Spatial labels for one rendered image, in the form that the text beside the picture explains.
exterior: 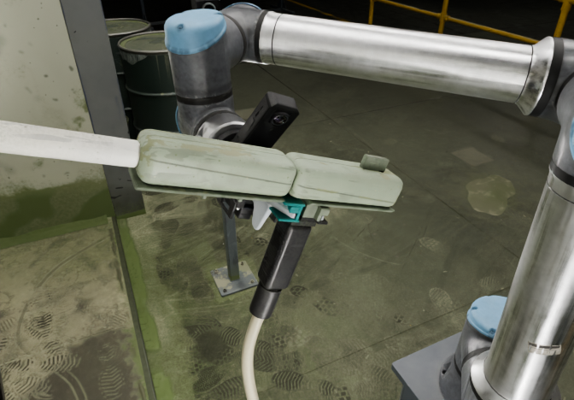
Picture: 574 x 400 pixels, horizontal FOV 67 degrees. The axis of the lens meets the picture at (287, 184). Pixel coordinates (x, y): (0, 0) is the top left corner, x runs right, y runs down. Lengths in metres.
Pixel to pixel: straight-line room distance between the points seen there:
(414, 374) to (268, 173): 0.92
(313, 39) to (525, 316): 0.54
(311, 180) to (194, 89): 0.29
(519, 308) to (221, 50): 0.60
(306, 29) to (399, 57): 0.16
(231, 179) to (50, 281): 2.21
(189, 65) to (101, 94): 1.92
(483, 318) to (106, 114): 2.13
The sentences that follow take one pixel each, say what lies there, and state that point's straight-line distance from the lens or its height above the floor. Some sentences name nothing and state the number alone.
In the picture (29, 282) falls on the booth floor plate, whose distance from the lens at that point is 2.63.
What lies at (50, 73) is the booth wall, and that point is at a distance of 2.54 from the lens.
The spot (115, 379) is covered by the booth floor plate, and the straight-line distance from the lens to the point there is 2.05.
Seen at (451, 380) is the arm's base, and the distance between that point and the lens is 1.21.
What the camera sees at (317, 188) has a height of 1.40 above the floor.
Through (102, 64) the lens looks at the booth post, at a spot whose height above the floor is 0.97.
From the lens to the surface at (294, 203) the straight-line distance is 0.46.
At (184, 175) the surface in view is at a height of 1.45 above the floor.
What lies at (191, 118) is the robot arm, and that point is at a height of 1.38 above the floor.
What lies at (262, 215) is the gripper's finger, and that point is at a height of 1.36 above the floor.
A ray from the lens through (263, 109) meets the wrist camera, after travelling 0.55.
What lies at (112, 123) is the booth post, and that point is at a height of 0.64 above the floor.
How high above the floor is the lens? 1.65
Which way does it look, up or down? 32 degrees down
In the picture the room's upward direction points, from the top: straight up
